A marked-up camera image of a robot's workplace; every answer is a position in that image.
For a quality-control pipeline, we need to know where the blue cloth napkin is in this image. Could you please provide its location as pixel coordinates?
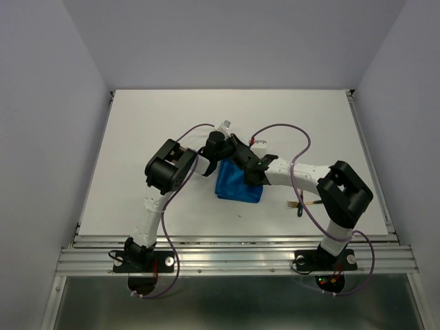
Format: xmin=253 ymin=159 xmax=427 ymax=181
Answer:
xmin=214 ymin=159 xmax=263 ymax=204

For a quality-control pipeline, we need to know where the gold spoon green handle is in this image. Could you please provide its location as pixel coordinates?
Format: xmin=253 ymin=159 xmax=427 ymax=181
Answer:
xmin=297 ymin=190 xmax=303 ymax=217

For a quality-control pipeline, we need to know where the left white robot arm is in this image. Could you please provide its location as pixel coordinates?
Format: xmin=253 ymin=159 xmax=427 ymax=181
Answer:
xmin=120 ymin=130 xmax=238 ymax=272

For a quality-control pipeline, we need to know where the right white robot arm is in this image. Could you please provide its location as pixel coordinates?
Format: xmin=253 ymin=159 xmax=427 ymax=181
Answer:
xmin=225 ymin=134 xmax=373 ymax=268

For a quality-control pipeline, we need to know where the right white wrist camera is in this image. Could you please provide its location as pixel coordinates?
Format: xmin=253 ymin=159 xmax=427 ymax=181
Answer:
xmin=250 ymin=140 xmax=267 ymax=159

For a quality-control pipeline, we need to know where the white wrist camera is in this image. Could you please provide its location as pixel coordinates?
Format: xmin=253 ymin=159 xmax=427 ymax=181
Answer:
xmin=250 ymin=140 xmax=267 ymax=159
xmin=215 ymin=120 xmax=231 ymax=138

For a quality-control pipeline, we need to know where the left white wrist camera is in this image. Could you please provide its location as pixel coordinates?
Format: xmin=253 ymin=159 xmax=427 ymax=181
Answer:
xmin=215 ymin=120 xmax=231 ymax=138

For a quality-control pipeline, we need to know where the gold fork green handle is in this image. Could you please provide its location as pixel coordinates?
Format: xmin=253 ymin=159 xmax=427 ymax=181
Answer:
xmin=287 ymin=200 xmax=322 ymax=208

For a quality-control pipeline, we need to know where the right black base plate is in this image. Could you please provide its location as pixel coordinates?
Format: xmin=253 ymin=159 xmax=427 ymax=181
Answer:
xmin=293 ymin=249 xmax=358 ymax=273

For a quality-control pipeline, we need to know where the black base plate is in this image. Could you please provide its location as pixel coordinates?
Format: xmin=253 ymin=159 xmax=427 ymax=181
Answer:
xmin=108 ymin=250 xmax=176 ymax=274
xmin=293 ymin=249 xmax=358 ymax=273

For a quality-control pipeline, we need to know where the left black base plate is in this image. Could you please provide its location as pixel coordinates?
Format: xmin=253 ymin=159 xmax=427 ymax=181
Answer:
xmin=108 ymin=250 xmax=176 ymax=274

